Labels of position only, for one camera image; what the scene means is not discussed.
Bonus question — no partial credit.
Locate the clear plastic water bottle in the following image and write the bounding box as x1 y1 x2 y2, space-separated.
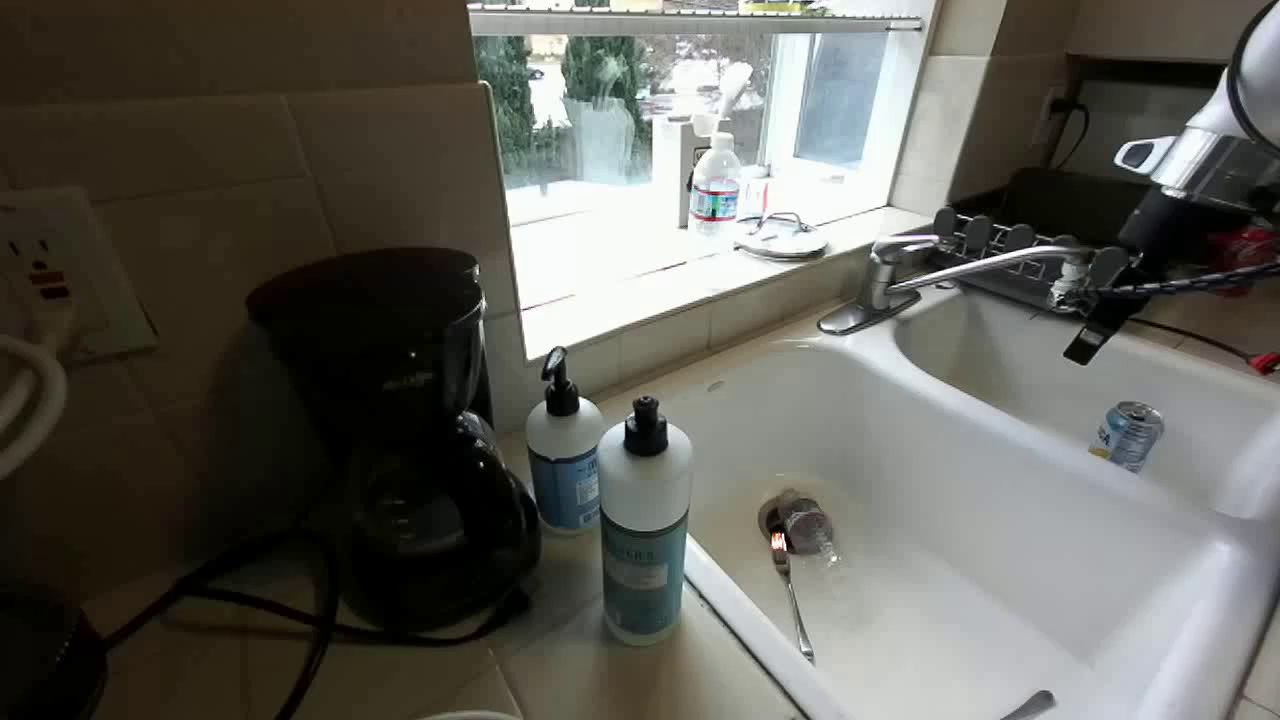
686 132 740 238

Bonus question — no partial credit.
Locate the black power cord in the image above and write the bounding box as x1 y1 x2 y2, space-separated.
95 525 537 720

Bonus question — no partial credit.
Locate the rear white blue soap bottle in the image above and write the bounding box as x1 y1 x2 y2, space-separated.
524 347 604 533

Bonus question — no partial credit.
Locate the black coffee maker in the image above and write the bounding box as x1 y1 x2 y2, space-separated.
248 249 538 631

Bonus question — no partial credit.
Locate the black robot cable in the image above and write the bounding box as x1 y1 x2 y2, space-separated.
1112 256 1280 364

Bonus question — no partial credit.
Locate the black dish drying rack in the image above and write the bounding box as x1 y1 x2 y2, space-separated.
931 169 1277 316

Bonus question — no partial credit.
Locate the metal spoon in sink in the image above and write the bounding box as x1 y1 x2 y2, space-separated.
768 533 817 663

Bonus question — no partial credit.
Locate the white wall power outlet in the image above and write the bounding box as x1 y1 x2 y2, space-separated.
0 189 155 364

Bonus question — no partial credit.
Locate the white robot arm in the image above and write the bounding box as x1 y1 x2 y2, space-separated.
1061 0 1280 364

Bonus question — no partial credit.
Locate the chrome kitchen faucet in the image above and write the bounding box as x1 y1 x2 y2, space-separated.
817 238 1092 335

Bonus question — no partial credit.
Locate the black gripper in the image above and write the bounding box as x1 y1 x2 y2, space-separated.
1064 194 1206 364

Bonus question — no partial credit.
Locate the white double basin sink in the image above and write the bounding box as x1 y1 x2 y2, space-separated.
665 292 1280 720

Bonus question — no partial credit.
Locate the red clip on cable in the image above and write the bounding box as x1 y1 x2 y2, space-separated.
1248 354 1280 376

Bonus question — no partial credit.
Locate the glass dish on windowsill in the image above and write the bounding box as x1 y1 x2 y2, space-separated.
736 218 826 266

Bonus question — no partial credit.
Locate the chrome sink drain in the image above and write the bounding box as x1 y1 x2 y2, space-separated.
755 489 839 566

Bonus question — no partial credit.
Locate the white blue soap bottle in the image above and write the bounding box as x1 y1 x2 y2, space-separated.
594 396 692 645
524 347 604 533

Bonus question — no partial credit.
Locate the front white blue soap bottle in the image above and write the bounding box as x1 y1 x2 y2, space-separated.
594 396 692 645

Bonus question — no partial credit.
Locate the white cable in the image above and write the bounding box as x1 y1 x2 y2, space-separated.
0 332 72 484

